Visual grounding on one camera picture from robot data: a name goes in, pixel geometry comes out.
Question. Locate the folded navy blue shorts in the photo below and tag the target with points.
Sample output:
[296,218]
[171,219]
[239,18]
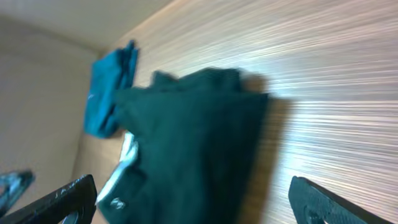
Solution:
[113,72]

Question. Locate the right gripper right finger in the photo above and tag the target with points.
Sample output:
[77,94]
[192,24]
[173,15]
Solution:
[314,204]

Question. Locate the black shorts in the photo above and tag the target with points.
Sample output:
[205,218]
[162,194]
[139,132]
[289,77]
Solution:
[194,142]

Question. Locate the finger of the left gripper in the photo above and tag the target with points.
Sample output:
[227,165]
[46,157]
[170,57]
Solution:
[13,185]

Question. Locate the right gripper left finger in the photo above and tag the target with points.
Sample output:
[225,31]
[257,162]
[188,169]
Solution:
[72,203]

